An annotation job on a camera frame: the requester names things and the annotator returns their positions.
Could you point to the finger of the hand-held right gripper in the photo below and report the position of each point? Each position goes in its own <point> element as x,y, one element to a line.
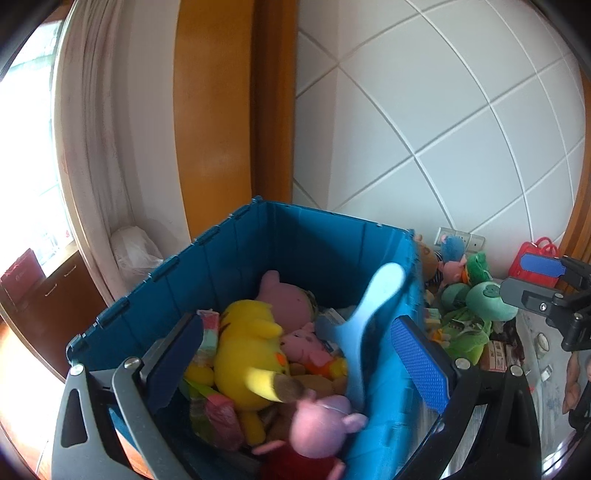
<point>540,265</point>
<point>526,295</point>

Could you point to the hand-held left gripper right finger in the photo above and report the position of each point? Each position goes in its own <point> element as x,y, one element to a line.
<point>418,364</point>

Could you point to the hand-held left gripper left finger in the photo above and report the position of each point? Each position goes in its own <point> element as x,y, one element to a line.
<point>178,355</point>

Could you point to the blue plastic storage crate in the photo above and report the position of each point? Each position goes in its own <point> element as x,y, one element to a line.
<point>388,415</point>

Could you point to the light blue plastic comb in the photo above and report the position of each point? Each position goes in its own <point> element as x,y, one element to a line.
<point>358,332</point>

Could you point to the person's right hand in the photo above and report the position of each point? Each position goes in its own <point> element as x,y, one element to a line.
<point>574,383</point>

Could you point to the red plastic case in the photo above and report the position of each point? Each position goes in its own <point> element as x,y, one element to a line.
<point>531,244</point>

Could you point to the pink and green snack packet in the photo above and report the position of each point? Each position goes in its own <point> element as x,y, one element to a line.
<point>207,337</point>

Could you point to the light green round plush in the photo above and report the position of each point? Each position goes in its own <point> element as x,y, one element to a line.
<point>489,300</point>

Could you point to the small white round object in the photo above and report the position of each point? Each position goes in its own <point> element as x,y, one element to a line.
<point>541,342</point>

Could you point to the lime green plush toy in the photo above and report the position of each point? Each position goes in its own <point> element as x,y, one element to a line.
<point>464,337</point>

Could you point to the green frog plush toy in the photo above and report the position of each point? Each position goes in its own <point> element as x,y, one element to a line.
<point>478,267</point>

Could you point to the small white clip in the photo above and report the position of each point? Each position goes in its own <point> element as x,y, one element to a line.
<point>547,373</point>

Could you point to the yellow plush toy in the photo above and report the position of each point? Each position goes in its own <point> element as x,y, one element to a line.
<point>247,350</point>

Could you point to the brown cardboard box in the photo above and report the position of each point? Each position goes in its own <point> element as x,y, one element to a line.
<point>501,360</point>

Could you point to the dark green round plush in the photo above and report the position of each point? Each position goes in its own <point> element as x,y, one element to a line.
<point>455,297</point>

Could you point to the red snack packet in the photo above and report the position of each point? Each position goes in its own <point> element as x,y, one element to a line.
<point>221,420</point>

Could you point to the small pink plush toy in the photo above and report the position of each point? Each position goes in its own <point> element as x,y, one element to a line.
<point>452,270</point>

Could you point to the blue plush toy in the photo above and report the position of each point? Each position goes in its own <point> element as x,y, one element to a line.
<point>452,247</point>

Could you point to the brown plush toy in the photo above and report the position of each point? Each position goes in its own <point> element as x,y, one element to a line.
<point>318,383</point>

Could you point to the brown-headed striped plush toy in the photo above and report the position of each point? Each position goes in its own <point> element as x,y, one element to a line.
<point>427,261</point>

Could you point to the white plastic bag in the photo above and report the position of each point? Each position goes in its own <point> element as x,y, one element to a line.
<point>136,254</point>

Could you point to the small pink piglet plush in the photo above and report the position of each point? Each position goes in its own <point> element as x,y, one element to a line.
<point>304,346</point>

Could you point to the pink pig plush red dress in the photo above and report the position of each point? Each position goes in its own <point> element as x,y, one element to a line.
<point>318,424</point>

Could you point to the large pink plush toy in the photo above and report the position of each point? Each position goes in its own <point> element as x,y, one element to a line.
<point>284,300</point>

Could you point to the wooden cabinet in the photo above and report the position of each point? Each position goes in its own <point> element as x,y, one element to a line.
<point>69,304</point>

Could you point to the red paper bag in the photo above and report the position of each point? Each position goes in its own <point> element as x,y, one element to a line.
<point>21,279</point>

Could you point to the white curtain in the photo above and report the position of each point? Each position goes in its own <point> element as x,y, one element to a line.
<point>106,138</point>

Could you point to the window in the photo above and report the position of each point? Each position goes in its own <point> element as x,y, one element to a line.
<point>27,161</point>

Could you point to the white wall socket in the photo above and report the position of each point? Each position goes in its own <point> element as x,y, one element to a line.
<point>473,241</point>

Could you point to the wooden door frame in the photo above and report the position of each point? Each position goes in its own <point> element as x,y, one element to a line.
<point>231,115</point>

